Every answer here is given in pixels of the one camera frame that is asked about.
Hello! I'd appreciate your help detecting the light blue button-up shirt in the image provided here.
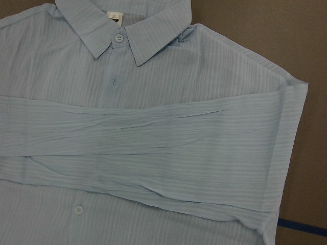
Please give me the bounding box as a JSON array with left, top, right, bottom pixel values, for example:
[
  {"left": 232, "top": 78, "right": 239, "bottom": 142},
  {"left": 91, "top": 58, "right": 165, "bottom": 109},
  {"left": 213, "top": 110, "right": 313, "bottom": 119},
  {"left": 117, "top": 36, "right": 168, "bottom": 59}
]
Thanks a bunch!
[{"left": 0, "top": 0, "right": 310, "bottom": 245}]

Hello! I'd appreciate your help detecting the brown paper table cover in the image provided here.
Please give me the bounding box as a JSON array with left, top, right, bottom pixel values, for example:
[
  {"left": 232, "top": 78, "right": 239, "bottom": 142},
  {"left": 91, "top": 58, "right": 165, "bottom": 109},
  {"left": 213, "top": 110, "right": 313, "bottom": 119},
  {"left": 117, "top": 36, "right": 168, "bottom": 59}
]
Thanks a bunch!
[{"left": 0, "top": 0, "right": 327, "bottom": 245}]

